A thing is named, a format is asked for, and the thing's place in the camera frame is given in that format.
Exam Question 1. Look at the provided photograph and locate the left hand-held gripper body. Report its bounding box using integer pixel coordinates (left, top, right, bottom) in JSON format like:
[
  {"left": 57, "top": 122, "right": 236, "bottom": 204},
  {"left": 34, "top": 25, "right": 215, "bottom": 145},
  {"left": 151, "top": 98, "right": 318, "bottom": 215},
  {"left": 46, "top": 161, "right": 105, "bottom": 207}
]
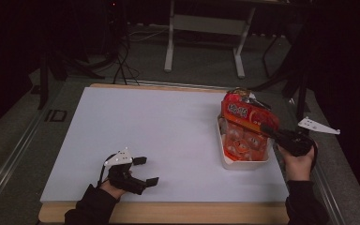
[{"left": 103, "top": 147, "right": 148, "bottom": 196}]

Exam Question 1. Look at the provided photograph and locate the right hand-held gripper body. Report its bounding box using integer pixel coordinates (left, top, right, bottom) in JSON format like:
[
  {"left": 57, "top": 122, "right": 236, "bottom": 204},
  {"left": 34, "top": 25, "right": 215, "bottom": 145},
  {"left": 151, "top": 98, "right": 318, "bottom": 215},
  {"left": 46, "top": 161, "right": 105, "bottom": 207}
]
[{"left": 274, "top": 116, "right": 341, "bottom": 158}]

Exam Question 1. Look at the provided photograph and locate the orange red sauce packet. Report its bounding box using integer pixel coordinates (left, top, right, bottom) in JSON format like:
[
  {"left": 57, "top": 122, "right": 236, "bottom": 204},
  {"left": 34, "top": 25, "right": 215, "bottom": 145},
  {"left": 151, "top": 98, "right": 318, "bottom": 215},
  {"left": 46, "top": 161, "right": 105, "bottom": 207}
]
[{"left": 220, "top": 92, "right": 280, "bottom": 139}]

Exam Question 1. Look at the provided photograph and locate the clear orange snack packet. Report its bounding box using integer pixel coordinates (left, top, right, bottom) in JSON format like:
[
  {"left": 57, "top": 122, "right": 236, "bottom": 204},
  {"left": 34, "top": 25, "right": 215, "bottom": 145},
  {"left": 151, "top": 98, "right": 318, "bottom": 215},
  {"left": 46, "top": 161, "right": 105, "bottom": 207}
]
[{"left": 219, "top": 120, "right": 270, "bottom": 162}]

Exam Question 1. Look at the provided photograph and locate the white compartment tray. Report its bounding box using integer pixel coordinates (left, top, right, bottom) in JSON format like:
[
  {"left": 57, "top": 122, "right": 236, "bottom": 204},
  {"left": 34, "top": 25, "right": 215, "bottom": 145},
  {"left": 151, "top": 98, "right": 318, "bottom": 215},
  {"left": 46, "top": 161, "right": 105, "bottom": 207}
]
[{"left": 217, "top": 115, "right": 273, "bottom": 172}]

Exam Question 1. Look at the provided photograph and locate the person's left hand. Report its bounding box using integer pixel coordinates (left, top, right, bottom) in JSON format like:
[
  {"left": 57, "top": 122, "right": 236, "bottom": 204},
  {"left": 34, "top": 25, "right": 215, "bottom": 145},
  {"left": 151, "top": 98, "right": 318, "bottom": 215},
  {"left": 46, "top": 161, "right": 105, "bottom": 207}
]
[{"left": 98, "top": 178, "right": 129, "bottom": 201}]

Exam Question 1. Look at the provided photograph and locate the person's right hand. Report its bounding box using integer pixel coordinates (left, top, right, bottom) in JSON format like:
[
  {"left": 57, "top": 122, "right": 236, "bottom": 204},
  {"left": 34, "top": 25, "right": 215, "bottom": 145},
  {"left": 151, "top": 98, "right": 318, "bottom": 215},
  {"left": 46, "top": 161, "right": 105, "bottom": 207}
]
[{"left": 277, "top": 142, "right": 319, "bottom": 182}]

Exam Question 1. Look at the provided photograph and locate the wooden table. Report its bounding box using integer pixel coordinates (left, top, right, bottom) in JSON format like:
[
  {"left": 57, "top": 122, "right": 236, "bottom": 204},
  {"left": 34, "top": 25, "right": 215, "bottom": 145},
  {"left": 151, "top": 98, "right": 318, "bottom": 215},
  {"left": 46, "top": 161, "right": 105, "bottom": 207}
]
[{"left": 37, "top": 82, "right": 292, "bottom": 224}]

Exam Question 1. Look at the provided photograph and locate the black chair base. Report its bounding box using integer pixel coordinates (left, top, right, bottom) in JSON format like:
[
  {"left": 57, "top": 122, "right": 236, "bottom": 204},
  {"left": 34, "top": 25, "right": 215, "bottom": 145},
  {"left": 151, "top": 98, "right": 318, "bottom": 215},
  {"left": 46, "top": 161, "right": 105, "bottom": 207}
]
[{"left": 247, "top": 31, "right": 312, "bottom": 128}]

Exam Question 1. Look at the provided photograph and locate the black metal stand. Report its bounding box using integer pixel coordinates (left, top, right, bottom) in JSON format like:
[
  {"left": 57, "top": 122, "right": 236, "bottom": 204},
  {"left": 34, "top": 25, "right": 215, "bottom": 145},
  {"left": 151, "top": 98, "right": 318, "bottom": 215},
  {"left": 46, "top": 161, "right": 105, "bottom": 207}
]
[{"left": 37, "top": 46, "right": 106, "bottom": 111}]

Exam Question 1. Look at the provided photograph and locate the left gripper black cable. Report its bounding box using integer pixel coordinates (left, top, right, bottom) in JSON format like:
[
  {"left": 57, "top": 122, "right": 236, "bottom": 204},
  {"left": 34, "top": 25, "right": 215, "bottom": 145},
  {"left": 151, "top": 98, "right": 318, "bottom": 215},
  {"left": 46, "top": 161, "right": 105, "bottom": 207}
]
[{"left": 97, "top": 153, "right": 117, "bottom": 188}]

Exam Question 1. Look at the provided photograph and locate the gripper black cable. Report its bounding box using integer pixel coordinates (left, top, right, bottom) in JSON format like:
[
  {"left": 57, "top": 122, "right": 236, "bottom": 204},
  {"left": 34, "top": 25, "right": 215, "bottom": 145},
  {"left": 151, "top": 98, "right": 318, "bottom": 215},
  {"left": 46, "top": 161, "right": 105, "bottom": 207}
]
[
  {"left": 97, "top": 153, "right": 117, "bottom": 188},
  {"left": 308, "top": 140, "right": 321, "bottom": 172}
]

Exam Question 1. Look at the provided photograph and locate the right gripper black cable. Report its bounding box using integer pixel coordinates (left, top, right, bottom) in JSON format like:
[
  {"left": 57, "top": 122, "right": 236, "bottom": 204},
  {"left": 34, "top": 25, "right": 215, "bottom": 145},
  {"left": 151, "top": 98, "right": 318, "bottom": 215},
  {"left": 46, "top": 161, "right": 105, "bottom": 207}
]
[{"left": 308, "top": 140, "right": 321, "bottom": 172}]

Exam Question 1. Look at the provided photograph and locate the black cable bundle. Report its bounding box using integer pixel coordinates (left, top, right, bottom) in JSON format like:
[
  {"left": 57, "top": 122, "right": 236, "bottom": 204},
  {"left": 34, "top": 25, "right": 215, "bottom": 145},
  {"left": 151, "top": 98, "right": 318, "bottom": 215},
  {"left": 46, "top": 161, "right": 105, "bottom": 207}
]
[{"left": 112, "top": 31, "right": 140, "bottom": 86}]

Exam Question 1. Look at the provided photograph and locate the white metal desk frame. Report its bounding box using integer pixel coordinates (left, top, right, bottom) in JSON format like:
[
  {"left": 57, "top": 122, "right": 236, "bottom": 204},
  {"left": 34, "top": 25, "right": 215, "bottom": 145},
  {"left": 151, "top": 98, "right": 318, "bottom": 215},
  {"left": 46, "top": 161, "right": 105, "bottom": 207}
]
[{"left": 163, "top": 0, "right": 257, "bottom": 79}]

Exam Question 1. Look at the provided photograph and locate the white cable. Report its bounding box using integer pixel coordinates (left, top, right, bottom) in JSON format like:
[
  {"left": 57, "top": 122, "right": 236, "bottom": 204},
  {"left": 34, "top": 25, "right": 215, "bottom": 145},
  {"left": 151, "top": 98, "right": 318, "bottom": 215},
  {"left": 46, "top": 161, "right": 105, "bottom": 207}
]
[{"left": 126, "top": 26, "right": 170, "bottom": 43}]

